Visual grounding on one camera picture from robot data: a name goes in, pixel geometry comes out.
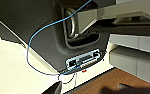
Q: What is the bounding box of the blue cable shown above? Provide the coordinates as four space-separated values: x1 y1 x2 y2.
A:
25 0 94 77

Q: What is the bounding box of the grey robot arm link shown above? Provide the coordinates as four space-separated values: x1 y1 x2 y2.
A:
70 0 150 36

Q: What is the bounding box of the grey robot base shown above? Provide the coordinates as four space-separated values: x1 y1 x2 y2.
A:
108 33 150 88

